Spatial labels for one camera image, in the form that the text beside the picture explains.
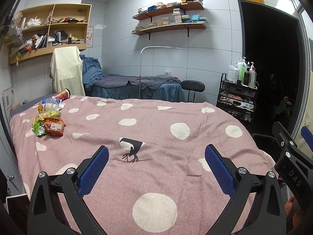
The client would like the potted pink flower plant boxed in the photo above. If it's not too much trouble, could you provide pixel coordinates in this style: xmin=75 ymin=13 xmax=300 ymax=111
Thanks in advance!
xmin=275 ymin=96 xmax=293 ymax=119

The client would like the blue massage bed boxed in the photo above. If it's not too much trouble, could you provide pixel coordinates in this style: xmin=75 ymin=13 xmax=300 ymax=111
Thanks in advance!
xmin=80 ymin=55 xmax=184 ymax=102

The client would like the white floor lamp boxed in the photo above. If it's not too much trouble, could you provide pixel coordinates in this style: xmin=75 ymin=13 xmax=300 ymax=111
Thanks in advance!
xmin=138 ymin=46 xmax=182 ymax=100

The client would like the wall poster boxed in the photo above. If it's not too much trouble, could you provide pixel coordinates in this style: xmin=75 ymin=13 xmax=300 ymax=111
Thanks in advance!
xmin=86 ymin=27 xmax=94 ymax=48

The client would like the wooden wall shelf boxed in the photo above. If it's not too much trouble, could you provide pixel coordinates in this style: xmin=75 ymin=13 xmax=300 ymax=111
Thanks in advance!
xmin=133 ymin=2 xmax=204 ymax=21
xmin=132 ymin=21 xmax=207 ymax=40

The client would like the upper wooden wall shelf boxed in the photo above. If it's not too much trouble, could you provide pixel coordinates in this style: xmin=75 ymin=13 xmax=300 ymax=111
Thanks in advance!
xmin=133 ymin=2 xmax=204 ymax=21

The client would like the red snack bag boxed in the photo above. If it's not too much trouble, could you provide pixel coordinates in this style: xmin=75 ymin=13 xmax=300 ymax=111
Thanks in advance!
xmin=44 ymin=118 xmax=66 ymax=136

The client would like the green pump bottle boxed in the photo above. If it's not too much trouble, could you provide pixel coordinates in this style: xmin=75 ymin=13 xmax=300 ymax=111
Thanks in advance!
xmin=237 ymin=57 xmax=247 ymax=83

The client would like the red paper cup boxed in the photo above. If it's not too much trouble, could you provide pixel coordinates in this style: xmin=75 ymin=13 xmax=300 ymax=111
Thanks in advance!
xmin=53 ymin=89 xmax=71 ymax=101

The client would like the lower wooden wall shelf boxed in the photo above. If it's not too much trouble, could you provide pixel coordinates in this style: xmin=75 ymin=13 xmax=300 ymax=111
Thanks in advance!
xmin=132 ymin=21 xmax=207 ymax=40

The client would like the black mesh trolley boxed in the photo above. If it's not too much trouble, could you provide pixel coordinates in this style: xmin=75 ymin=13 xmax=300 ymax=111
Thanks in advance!
xmin=216 ymin=73 xmax=257 ymax=123

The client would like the wooden cubby shelf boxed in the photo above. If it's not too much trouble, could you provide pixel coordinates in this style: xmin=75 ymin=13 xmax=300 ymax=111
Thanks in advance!
xmin=7 ymin=3 xmax=92 ymax=65

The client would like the green snack bag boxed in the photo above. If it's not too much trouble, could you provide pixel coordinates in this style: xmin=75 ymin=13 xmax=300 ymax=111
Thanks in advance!
xmin=32 ymin=121 xmax=48 ymax=136

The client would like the white pump bottle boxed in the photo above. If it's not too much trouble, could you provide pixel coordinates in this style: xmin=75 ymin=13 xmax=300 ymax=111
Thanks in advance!
xmin=232 ymin=63 xmax=239 ymax=84

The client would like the black round stool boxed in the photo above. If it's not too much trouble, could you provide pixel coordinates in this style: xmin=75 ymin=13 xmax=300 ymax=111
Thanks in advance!
xmin=181 ymin=80 xmax=205 ymax=102

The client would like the crushed plastic bottle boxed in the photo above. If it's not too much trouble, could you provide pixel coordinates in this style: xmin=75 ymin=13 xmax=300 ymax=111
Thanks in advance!
xmin=38 ymin=97 xmax=64 ymax=114

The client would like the cream cloth on chair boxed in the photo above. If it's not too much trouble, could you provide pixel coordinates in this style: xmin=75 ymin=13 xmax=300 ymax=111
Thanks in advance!
xmin=50 ymin=46 xmax=85 ymax=96

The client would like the pink polka dot bedspread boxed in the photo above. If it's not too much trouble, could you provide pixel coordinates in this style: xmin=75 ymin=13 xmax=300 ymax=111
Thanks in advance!
xmin=10 ymin=96 xmax=274 ymax=234

